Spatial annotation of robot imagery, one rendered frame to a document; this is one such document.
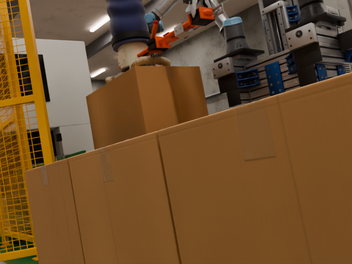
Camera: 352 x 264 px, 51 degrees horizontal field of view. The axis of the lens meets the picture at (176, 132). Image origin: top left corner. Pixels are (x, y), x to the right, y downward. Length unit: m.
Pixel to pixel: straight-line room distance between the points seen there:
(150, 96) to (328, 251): 1.42
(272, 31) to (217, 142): 1.82
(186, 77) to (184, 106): 0.16
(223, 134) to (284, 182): 0.10
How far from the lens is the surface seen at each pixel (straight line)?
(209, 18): 1.66
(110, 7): 2.18
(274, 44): 2.26
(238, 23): 2.33
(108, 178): 0.77
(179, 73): 1.90
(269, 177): 0.44
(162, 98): 1.79
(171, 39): 1.85
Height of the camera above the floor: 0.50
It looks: 4 degrees up
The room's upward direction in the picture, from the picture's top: 11 degrees counter-clockwise
